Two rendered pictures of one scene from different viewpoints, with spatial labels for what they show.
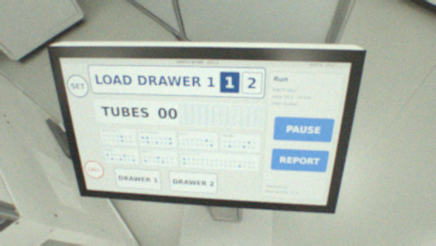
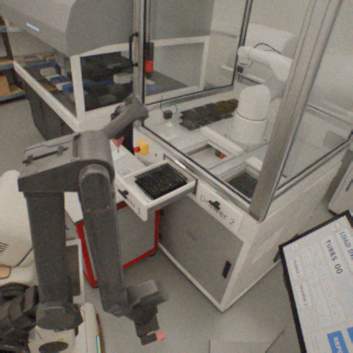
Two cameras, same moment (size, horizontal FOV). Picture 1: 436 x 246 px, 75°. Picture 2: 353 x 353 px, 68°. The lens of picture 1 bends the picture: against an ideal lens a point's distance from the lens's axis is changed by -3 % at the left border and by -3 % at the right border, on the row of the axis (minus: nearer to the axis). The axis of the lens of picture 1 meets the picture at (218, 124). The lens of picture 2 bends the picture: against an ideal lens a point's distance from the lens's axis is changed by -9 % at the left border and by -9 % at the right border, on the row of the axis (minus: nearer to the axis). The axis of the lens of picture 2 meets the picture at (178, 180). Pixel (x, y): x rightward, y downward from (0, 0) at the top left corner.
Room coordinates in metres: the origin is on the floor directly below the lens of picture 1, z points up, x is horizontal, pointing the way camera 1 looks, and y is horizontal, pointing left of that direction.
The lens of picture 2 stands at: (-0.39, -0.32, 1.83)
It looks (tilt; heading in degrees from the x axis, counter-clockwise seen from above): 38 degrees down; 78
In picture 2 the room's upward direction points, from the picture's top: 6 degrees clockwise
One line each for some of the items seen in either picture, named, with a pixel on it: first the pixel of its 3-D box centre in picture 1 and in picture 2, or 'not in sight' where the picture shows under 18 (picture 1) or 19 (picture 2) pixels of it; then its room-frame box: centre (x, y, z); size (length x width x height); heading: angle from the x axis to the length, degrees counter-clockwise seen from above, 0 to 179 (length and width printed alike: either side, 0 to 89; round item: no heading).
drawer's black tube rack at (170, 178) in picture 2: not in sight; (161, 182); (-0.23, 0.85, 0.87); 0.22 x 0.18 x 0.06; 32
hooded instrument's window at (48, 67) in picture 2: not in sight; (94, 50); (-0.75, 2.55, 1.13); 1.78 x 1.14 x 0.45; 122
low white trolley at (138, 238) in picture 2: not in sight; (102, 214); (-0.61, 1.10, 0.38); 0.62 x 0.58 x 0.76; 122
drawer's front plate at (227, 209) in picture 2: not in sight; (218, 206); (0.03, 0.65, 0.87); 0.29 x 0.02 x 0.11; 122
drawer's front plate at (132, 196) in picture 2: not in sight; (128, 195); (-0.40, 0.75, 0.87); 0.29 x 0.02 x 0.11; 122
